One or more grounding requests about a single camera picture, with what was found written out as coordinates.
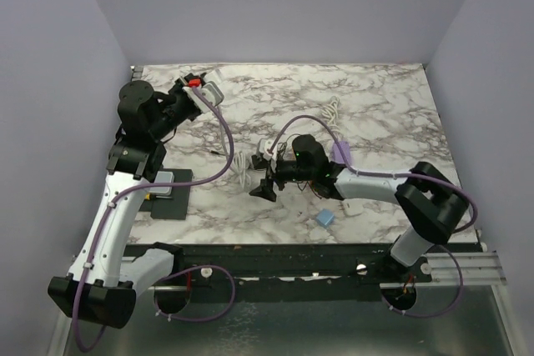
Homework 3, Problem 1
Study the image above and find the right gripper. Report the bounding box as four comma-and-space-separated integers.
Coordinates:
249, 153, 315, 202

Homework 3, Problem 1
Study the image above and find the purple power strip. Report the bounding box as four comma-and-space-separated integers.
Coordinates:
321, 95, 355, 165

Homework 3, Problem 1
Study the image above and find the white power strip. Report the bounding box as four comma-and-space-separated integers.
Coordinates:
204, 68, 252, 192

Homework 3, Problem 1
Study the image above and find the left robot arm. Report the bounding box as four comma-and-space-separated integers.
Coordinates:
48, 74, 206, 328

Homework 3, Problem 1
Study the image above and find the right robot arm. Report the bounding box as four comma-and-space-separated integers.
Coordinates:
249, 134, 470, 282

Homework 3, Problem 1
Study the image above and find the blue cube plug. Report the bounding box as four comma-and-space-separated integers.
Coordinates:
315, 209, 335, 228

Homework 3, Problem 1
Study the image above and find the white plug adapter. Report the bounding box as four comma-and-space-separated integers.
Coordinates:
341, 200, 364, 217

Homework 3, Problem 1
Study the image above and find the red cube socket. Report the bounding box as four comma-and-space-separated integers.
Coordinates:
309, 182, 331, 199

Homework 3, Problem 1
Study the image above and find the grey plastic box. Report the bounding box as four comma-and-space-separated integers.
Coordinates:
149, 170, 174, 194

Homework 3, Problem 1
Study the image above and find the black mat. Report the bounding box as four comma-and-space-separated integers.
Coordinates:
139, 168, 193, 220

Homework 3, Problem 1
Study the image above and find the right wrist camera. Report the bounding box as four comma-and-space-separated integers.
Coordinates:
257, 138, 276, 160

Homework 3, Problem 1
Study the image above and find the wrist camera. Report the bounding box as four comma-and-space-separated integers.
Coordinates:
199, 81, 224, 108
257, 138, 276, 160

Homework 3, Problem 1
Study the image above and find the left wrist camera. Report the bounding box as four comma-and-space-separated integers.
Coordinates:
199, 81, 224, 108

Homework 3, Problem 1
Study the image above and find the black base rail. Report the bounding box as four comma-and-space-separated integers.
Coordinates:
179, 244, 431, 303

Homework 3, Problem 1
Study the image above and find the aluminium frame rail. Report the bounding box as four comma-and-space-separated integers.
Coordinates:
64, 249, 508, 293

